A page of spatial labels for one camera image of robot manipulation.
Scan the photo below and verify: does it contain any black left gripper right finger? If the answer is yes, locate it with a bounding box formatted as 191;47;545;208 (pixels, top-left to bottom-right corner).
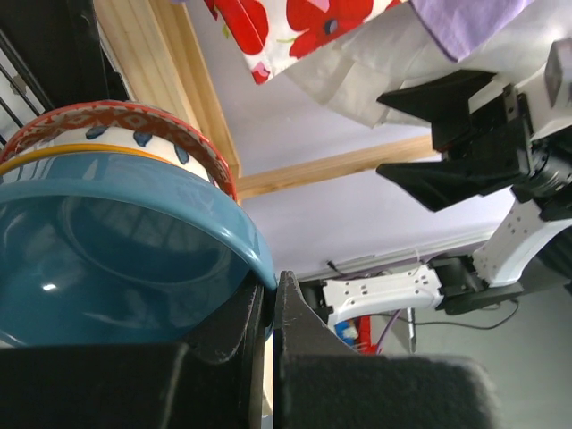
273;271;503;429

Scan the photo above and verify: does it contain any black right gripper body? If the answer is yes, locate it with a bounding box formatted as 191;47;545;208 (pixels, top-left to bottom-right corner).
432;84;532;179

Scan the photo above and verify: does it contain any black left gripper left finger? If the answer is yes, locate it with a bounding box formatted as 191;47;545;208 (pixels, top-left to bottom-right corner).
1;285;265;428

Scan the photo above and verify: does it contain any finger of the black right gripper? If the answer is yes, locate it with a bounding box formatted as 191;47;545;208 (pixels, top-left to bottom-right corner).
376;160;514;212
377;70;496;121

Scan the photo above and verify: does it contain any teal blue bowl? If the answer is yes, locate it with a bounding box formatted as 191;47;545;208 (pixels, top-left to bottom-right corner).
1;153;277;347

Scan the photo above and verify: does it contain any cream striped rim bowl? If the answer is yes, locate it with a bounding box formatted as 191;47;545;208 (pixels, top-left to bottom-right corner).
1;100;238;200

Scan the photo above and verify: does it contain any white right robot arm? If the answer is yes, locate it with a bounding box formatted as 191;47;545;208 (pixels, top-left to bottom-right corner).
304;71;571;325

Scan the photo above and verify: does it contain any white cloth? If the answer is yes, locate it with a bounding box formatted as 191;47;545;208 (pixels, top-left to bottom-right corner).
285;1;571;127

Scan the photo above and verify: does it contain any lilac cloth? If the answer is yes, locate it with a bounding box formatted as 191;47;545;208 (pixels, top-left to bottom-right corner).
409;0;532;63

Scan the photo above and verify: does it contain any red floral cloth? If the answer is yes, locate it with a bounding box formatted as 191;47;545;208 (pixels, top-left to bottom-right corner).
206;0;400;85

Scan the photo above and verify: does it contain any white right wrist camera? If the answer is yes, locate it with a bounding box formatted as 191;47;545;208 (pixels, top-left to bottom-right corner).
518;38;571;139

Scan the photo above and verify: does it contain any black wire dish rack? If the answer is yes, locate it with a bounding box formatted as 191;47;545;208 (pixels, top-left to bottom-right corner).
1;0;130;147

